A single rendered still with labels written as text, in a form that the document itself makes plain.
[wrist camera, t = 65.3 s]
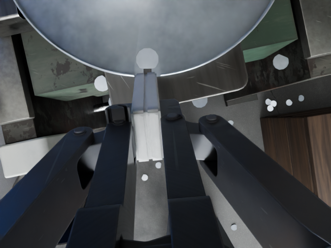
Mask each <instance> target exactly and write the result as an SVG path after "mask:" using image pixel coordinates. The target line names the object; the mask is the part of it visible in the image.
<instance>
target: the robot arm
mask: <svg viewBox="0 0 331 248"><path fill-rule="evenodd" d="M104 111H105V116H106V122H107V125H106V129H105V130H103V131H100V132H96V133H93V130H92V128H90V127H82V126H80V127H76V128H75V129H72V130H70V131H69V132H68V133H67V134H66V135H65V136H64V137H63V138H62V139H61V140H60V141H59V142H58V143H57V144H56V145H55V146H54V147H53V148H52V149H51V150H50V151H49V152H48V153H47V154H46V155H45V156H44V157H43V158H42V159H41V160H40V161H39V162H38V163H37V164H36V165H35V166H34V167H33V168H32V169H31V170H30V171H29V172H28V173H27V174H26V175H25V176H24V177H23V178H22V179H21V180H20V181H19V182H18V183H17V184H16V185H15V186H14V187H13V188H12V189H11V190H10V191H9V192H8V193H7V194H6V195H5V196H4V197H3V198H2V199H1V200H0V248H55V247H56V246H57V244H58V242H59V241H60V239H61V238H62V236H63V235H64V233H65V231H66V230H67V228H68V227H69V225H70V223H71V222H72V220H73V219H74V221H73V224H72V228H71V231H70V234H69V238H68V241H67V245H66V248H230V247H229V246H227V245H224V243H223V240H222V236H221V233H220V229H219V226H218V223H217V220H216V216H215V213H214V209H213V206H212V202H211V199H210V196H209V195H208V196H206V194H205V190H204V186H203V183H202V179H201V175H200V172H199V167H198V163H197V159H198V160H199V162H200V165H201V167H202V168H203V169H204V171H205V172H206V173H207V175H208V176H209V177H210V179H211V180H212V181H213V183H214V184H215V185H216V187H217V188H218V189H219V191H220V192H221V193H222V194H223V196H224V197H225V198H226V200H227V201H228V202H229V204H230V205H231V206H232V208H233V209H234V210H235V212H236V213H237V214H238V216H239V217H240V218H241V220H242V221H243V222H244V224H245V225H246V226H247V228H248V229H249V230H250V232H251V233H252V234H253V236H254V237H255V238H256V240H257V241H258V242H259V244H260V245H261V246H262V248H331V207H330V206H328V205H327V204H326V203H325V202H324V201H322V200H321V199H320V198H319V197H318V196H316V195H315V194H314V193H313V192H312V191H310V190H309V189H308V188H307V187H306V186H304V185H303V184H302V183H301V182H300V181H298V180H297V179H296V178H295V177H294V176H292V175H291V174H290V173H289V172H288V171H286V170H285V169H284V168H283V167H282V166H280V165H279V164H278V163H277V162H276V161H274V160H273V159H272V158H271V157H270V156H268V155H267V154H266V153H265V152H264V151H262V150H261V149H260V148H259V147H258V146H256V145H255V144H254V143H253V142H252V141H250V140H249V139H248V138H247V137H246V136H244V135H243V134H242V133H241V132H240V131H238V130H237V129H236V128H235V127H234V126H232V125H231V124H230V123H229V122H228V121H226V120H225V119H224V118H223V117H221V116H218V115H214V114H209V115H205V116H202V117H200V118H199V123H192V122H188V121H186V120H185V117H184V115H182V112H181V108H180V105H179V101H177V100H176V99H164V100H159V92H158V83H157V74H156V73H155V72H148V73H147V74H144V73H137V74H136V75H135V80H134V88H133V96H132V103H126V104H114V105H111V106H108V107H106V108H105V110H104ZM163 158H164V165H165V181H166V191H167V202H168V213H169V224H170V234H169V235H166V236H163V237H160V238H157V239H153V240H150V241H146V242H143V241H135V240H133V237H134V215H135V193H136V171H137V160H139V162H142V161H149V159H153V160H163ZM86 198H87V200H86V204H85V207H84V208H81V206H82V204H83V202H84V201H85V199H86Z"/></svg>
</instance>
